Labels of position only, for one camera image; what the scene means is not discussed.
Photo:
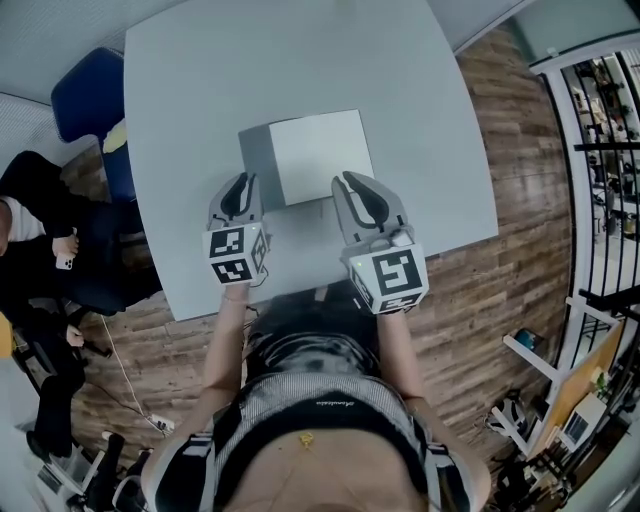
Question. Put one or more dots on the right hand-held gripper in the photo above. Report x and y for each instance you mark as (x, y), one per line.
(395, 272)

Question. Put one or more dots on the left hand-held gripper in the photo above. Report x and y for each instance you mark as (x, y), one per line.
(227, 250)

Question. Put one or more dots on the grey cardboard folder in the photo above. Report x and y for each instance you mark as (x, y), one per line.
(320, 155)

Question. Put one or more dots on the person's right forearm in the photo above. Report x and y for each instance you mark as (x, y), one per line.
(395, 350)

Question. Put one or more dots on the person's left forearm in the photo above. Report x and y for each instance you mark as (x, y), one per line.
(227, 340)

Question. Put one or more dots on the yellow-green cloth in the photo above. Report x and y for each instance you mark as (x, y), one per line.
(115, 137)

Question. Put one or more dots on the person's black shiny skirt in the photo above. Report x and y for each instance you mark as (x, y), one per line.
(310, 352)

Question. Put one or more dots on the white phone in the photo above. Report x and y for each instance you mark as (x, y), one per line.
(65, 261)

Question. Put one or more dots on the blue chair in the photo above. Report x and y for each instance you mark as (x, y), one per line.
(85, 95)

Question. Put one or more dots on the person's grey knit top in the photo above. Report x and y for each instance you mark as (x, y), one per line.
(300, 392)

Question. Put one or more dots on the teal box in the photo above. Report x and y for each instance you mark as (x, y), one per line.
(526, 340)

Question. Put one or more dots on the white power strip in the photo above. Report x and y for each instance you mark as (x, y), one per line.
(162, 424)

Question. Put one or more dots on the black metal railing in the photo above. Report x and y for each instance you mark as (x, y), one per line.
(600, 147)

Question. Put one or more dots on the black and white headset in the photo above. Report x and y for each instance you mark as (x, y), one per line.
(510, 415)

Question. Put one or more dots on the person's chest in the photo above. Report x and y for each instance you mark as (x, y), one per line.
(325, 475)

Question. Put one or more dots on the wooden board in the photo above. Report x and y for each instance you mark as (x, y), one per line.
(570, 400)

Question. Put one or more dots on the black office chair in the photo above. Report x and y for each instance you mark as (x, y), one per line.
(112, 460)

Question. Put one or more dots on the white device with screen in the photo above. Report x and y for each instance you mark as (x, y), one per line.
(575, 425)

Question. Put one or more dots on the grey gripper-mounted camera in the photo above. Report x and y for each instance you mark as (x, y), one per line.
(401, 237)

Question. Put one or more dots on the white table frame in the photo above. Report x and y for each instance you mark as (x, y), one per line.
(535, 357)

